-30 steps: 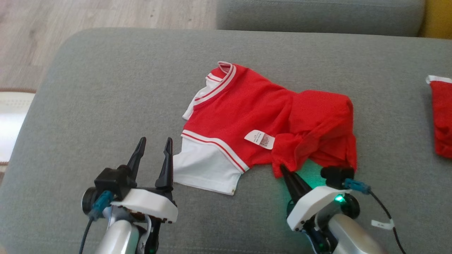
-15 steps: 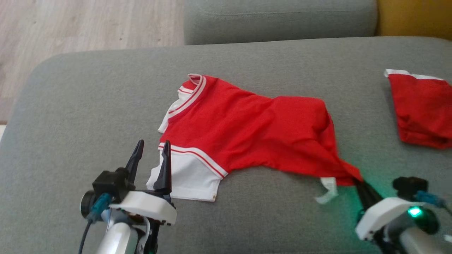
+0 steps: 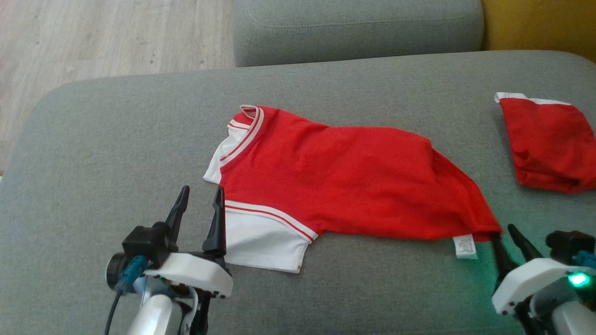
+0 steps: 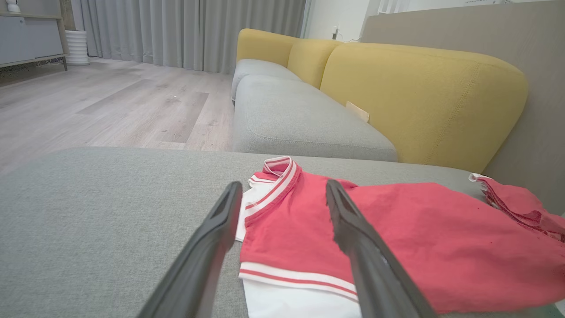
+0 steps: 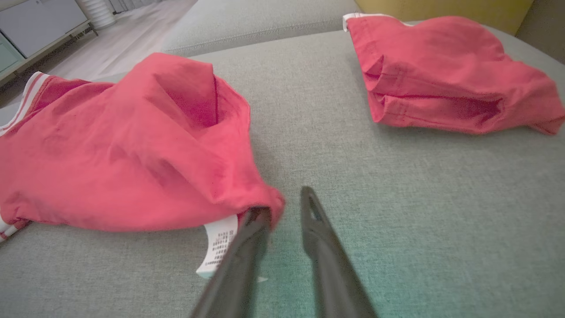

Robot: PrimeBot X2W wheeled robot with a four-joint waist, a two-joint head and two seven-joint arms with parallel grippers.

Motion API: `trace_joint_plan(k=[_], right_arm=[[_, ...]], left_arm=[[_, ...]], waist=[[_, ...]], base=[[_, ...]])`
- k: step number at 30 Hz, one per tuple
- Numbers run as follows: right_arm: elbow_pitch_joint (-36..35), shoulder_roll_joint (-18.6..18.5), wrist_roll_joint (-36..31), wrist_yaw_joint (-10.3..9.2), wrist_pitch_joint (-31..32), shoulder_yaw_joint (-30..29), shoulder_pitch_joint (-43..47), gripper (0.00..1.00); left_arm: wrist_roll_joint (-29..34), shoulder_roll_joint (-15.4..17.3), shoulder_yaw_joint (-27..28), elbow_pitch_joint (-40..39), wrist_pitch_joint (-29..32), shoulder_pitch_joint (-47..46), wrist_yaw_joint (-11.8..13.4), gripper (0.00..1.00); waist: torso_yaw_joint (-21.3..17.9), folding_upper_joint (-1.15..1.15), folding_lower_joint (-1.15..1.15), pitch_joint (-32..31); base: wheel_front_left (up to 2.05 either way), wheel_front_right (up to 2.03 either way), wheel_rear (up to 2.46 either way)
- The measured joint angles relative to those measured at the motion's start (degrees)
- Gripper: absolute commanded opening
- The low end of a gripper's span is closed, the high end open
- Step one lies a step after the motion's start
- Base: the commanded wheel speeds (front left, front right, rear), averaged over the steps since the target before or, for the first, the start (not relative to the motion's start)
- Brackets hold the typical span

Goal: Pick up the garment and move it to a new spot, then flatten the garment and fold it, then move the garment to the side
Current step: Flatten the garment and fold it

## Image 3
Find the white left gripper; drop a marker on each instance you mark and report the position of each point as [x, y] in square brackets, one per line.
[195, 272]

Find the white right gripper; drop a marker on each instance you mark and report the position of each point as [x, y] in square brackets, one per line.
[526, 284]

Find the red shorts with white stripes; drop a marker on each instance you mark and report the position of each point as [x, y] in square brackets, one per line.
[549, 144]

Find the red white basketball jersey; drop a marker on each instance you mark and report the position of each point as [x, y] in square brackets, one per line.
[349, 177]

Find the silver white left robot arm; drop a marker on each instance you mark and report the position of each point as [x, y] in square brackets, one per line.
[153, 316]

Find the grey fabric sofa seat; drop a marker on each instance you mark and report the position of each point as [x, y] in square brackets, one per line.
[139, 139]

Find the yellow upholstered furniture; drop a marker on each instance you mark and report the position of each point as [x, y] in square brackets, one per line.
[540, 23]

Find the grey fabric sofa cushion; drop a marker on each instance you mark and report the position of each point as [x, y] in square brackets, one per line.
[358, 32]

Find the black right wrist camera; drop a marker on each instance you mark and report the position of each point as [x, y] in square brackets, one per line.
[565, 242]

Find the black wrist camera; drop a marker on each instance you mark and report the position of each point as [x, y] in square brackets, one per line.
[144, 242]
[565, 242]

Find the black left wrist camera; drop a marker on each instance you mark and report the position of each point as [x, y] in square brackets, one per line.
[144, 242]

